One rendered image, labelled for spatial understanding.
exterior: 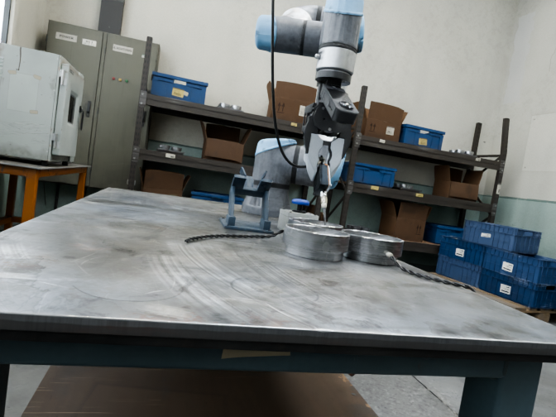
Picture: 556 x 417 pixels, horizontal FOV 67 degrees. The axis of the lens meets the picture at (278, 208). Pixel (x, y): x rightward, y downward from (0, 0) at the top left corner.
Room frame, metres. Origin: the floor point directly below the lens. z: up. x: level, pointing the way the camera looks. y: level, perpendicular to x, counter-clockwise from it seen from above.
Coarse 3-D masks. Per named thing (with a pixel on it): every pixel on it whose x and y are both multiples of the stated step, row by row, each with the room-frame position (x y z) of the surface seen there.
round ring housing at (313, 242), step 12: (288, 228) 0.64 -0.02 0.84; (300, 228) 0.71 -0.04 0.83; (312, 228) 0.72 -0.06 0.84; (324, 228) 0.71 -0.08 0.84; (288, 240) 0.64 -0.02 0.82; (300, 240) 0.62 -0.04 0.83; (312, 240) 0.62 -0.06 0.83; (324, 240) 0.62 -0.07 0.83; (336, 240) 0.62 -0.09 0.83; (348, 240) 0.65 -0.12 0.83; (288, 252) 0.65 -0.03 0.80; (300, 252) 0.63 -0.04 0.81; (312, 252) 0.62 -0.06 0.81; (324, 252) 0.62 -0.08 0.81; (336, 252) 0.62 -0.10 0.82
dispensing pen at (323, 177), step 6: (318, 162) 0.86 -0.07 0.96; (318, 168) 0.82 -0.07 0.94; (324, 168) 0.82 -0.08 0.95; (318, 174) 0.82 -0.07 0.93; (324, 174) 0.81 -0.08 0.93; (318, 180) 0.82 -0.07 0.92; (324, 180) 0.80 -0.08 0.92; (318, 186) 0.81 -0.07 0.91; (324, 186) 0.81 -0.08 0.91; (318, 192) 0.82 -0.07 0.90; (324, 192) 0.81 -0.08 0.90; (324, 198) 0.80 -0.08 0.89; (324, 204) 0.79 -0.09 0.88; (324, 210) 0.79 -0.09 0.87; (324, 216) 0.78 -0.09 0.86; (324, 222) 0.78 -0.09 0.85
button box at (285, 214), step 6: (282, 210) 0.94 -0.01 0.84; (288, 210) 0.94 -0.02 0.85; (294, 210) 0.93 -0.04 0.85; (282, 216) 0.94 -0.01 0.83; (288, 216) 0.90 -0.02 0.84; (294, 216) 0.90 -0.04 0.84; (300, 216) 0.90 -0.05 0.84; (306, 216) 0.91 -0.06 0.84; (312, 216) 0.91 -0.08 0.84; (318, 216) 0.91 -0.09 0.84; (282, 222) 0.93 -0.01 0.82; (282, 228) 0.92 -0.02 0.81
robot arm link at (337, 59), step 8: (328, 48) 0.82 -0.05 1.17; (336, 48) 0.82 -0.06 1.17; (320, 56) 0.84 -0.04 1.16; (328, 56) 0.82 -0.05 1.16; (336, 56) 0.82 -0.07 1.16; (344, 56) 0.82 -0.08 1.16; (352, 56) 0.83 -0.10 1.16; (320, 64) 0.83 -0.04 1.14; (328, 64) 0.82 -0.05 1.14; (336, 64) 0.82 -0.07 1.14; (344, 64) 0.82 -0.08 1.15; (352, 64) 0.84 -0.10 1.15; (344, 72) 0.83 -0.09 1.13; (352, 72) 0.84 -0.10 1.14
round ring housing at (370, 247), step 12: (360, 240) 0.67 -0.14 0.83; (372, 240) 0.66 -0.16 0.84; (384, 240) 0.66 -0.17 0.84; (396, 240) 0.73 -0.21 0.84; (348, 252) 0.69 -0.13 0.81; (360, 252) 0.67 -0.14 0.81; (372, 252) 0.66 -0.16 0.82; (384, 252) 0.66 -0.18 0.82; (396, 252) 0.67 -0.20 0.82; (384, 264) 0.67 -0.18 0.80
